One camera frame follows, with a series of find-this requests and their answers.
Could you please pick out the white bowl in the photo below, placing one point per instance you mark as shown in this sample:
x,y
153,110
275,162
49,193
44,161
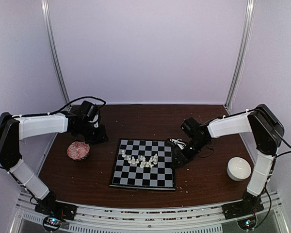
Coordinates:
x,y
238,169

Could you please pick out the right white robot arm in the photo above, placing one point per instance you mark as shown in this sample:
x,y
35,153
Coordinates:
x,y
267,134

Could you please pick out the right aluminium frame post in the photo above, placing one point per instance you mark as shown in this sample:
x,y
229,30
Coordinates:
x,y
238,70

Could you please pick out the aluminium frame post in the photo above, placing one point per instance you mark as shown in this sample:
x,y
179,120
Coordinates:
x,y
53,50
238,70

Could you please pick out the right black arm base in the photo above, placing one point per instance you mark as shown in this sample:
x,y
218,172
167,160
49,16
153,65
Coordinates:
x,y
244,211

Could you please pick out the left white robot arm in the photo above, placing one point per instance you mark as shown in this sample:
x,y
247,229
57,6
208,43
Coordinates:
x,y
15,128

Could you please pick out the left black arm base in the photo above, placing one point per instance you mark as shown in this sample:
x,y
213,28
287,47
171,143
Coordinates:
x,y
57,213

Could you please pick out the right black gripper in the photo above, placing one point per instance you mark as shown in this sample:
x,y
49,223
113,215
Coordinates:
x,y
178,155

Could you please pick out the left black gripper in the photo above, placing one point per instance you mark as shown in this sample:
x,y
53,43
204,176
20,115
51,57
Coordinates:
x,y
101,138

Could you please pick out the black grey chessboard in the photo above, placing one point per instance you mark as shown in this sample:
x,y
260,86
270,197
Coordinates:
x,y
160,177

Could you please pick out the left aluminium frame post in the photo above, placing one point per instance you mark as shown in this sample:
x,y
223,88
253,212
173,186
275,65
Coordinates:
x,y
53,50

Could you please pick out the red patterned bowl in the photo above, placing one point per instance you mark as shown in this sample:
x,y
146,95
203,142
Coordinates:
x,y
78,151

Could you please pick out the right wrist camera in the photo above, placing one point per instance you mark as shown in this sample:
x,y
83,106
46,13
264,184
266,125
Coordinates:
x,y
177,143

